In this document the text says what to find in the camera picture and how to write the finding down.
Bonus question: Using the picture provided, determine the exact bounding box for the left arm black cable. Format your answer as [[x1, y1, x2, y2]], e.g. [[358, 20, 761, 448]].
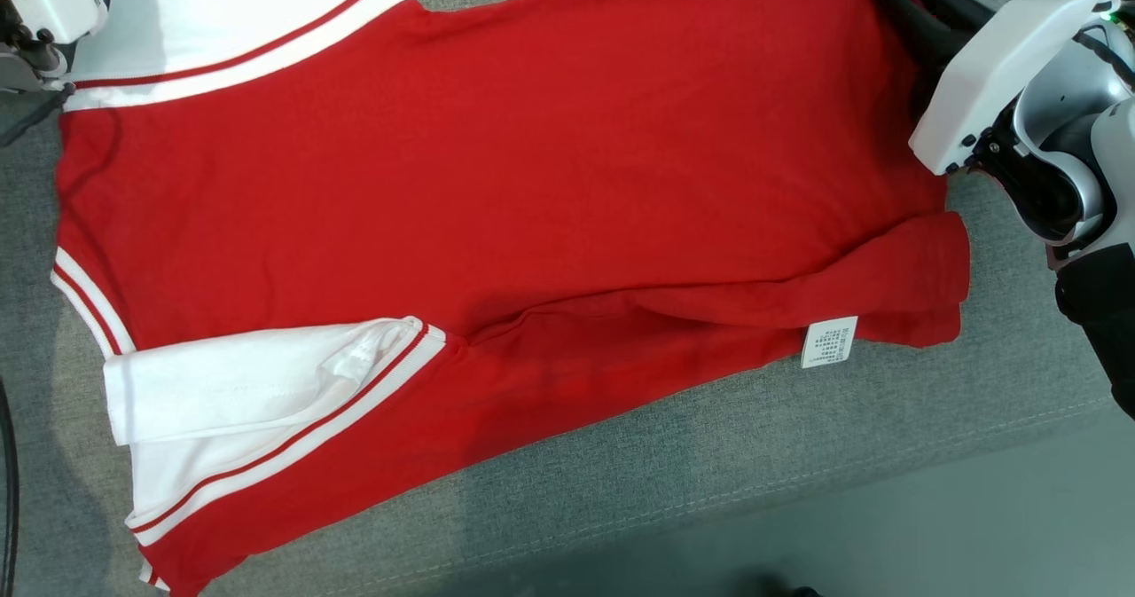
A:
[[0, 380, 20, 597]]

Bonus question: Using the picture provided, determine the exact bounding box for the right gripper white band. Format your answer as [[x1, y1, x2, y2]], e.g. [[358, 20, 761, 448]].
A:
[[862, 0, 1135, 243]]

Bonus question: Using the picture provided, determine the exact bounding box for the red and white t-shirt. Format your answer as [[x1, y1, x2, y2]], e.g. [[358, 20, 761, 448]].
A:
[[51, 0, 972, 596]]

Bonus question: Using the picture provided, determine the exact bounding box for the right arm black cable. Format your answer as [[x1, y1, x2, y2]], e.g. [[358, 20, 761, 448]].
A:
[[1071, 27, 1135, 92]]

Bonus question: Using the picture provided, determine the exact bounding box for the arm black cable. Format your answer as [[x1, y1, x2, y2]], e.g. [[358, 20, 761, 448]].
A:
[[0, 380, 20, 597], [1071, 27, 1135, 92]]

